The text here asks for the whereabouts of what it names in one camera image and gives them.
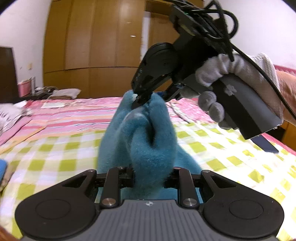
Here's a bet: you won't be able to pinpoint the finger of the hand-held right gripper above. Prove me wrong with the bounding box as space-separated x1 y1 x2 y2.
131 67 172 110
163 84 186 103

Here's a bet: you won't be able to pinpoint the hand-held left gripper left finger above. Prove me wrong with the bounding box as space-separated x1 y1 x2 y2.
55 166 135 207

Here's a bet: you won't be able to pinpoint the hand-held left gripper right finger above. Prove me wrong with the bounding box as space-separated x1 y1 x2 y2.
163 167 232 208

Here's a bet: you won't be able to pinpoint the teal flower-pattern sweater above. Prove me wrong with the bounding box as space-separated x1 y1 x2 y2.
96 90 202 200

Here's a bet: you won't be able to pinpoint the person's right forearm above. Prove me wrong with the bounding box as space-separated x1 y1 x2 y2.
275 70 296 126

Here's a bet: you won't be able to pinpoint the person's right hand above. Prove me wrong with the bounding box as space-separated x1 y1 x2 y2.
195 53 284 130

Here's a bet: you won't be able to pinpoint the dark flat object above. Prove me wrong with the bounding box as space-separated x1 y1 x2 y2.
251 133 279 154

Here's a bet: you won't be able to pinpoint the wooden desk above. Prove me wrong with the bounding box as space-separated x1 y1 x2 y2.
280 120 296 150

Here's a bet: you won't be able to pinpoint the pink floral cloth pile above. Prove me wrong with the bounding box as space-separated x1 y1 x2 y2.
275 64 296 75

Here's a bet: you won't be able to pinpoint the brown wooden wardrobe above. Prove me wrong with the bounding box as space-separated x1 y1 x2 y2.
43 0 146 99

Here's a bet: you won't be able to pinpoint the yellow-green checked quilt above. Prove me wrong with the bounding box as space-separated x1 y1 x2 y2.
0 120 296 241

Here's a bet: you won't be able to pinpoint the pink striped blanket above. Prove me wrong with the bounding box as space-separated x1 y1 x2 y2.
0 97 130 153

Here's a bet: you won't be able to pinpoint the grey folded cloth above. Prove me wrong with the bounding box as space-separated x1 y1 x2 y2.
50 88 82 100

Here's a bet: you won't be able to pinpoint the white paper sheet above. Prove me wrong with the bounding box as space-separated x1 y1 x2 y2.
42 102 65 109

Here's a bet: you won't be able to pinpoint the pink box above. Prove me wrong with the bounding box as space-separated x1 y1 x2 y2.
18 79 35 97

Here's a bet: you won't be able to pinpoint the folded blue ribbed garment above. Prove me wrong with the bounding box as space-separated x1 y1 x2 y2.
0 159 8 184

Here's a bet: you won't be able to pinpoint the white pink-print pillow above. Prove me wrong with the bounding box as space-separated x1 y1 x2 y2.
0 103 28 131

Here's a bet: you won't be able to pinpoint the dark wooden headboard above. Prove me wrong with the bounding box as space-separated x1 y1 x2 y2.
0 46 18 103

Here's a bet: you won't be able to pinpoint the black cable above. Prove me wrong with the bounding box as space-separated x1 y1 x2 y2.
171 0 296 116

